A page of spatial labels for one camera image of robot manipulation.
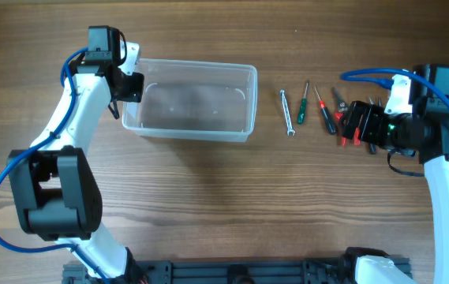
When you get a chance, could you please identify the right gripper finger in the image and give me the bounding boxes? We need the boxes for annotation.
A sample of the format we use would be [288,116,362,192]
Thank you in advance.
[357,104,374,142]
[342,101,366,138]

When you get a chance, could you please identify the red handle cutters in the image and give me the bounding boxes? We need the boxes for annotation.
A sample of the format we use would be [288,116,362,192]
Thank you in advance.
[331,87,361,147]

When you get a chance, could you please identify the orange black pliers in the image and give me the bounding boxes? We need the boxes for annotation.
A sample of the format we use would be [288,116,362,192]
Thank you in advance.
[368,97,376,155]

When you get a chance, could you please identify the red black screwdriver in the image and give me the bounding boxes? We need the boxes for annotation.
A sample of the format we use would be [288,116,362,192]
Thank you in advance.
[314,87,337,135]

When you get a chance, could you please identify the green handle screwdriver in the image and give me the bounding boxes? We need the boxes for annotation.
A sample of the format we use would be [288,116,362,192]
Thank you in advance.
[297,80,309,125]

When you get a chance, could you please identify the clear plastic container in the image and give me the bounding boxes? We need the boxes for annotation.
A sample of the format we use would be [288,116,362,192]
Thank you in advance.
[122,58,258,143]

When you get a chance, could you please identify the silver wrench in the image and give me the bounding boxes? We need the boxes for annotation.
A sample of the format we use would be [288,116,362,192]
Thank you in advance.
[279,89,295,136]

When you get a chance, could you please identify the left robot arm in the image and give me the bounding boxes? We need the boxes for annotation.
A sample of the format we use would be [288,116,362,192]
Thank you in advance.
[4,25,148,283]

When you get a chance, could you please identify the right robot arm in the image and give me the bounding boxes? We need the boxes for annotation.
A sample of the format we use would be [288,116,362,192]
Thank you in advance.
[340,64,449,283]

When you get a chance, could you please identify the left blue cable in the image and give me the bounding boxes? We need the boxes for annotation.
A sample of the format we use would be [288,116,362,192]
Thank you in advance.
[0,47,110,284]

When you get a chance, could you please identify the black aluminium rail base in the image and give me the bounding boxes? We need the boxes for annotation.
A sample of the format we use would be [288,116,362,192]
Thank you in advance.
[61,258,413,284]

